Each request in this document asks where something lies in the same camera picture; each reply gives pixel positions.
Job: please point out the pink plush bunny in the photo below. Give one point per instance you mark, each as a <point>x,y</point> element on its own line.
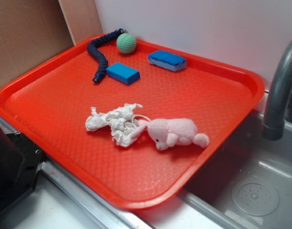
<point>167,133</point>

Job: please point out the crumpled white paper towel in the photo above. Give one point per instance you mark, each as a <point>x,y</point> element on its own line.
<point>120,120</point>

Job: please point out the blue rectangular block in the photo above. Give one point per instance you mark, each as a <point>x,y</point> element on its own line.
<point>123,73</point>

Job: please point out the blue sponge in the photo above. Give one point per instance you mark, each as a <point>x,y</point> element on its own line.
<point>167,60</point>

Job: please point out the green textured ball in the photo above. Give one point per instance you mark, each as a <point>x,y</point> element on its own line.
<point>126,43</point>

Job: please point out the grey toy sink basin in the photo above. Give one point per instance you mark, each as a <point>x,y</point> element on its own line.
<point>247,183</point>

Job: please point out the grey toy faucet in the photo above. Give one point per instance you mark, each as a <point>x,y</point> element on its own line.
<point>279,102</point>

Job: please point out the brown cardboard panel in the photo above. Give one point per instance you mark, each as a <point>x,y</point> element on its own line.
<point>33,31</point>

